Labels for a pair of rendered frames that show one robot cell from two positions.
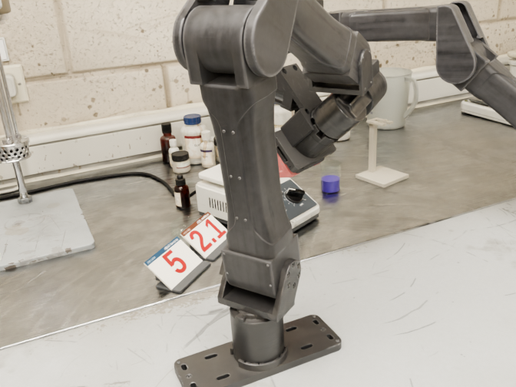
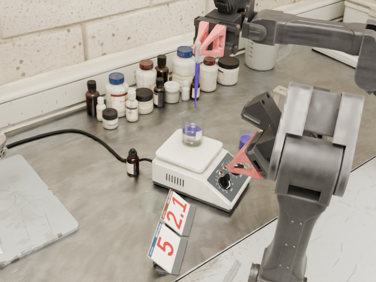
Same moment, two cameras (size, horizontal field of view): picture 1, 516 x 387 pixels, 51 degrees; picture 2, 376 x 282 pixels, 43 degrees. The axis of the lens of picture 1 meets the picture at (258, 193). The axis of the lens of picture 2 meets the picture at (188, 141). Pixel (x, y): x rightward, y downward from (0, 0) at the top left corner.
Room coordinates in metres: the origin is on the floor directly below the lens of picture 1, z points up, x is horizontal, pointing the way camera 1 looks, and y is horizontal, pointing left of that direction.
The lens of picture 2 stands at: (0.13, 0.30, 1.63)
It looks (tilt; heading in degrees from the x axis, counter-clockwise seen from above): 36 degrees down; 342
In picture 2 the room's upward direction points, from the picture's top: 3 degrees clockwise
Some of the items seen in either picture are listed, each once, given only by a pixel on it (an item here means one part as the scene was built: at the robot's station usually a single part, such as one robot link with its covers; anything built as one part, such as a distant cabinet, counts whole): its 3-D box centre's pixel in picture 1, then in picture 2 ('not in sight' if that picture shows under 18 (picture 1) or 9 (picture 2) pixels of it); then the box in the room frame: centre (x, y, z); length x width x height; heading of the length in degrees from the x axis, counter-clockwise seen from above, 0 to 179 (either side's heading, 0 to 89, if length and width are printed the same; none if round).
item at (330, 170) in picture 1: (330, 176); (247, 138); (1.05, -0.15, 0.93); 0.04 x 0.04 x 0.06
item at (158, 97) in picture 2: not in sight; (159, 92); (1.30, 0.02, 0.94); 0.03 x 0.03 x 0.08
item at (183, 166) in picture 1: (180, 162); (109, 118); (1.22, 0.18, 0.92); 0.04 x 0.04 x 0.04
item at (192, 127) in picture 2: not in sight; (191, 128); (0.98, 0.02, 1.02); 0.06 x 0.05 x 0.08; 49
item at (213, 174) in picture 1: (240, 172); (189, 149); (0.96, 0.03, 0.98); 0.12 x 0.12 x 0.01; 47
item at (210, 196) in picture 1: (252, 196); (198, 168); (0.95, 0.01, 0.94); 0.22 x 0.13 x 0.08; 47
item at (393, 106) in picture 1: (391, 99); (266, 45); (1.48, -0.38, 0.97); 0.18 x 0.13 x 0.15; 32
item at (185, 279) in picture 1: (178, 263); (168, 247); (0.75, 0.13, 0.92); 0.09 x 0.06 x 0.04; 153
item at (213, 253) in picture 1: (210, 235); (179, 212); (0.83, 0.09, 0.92); 0.09 x 0.06 x 0.04; 153
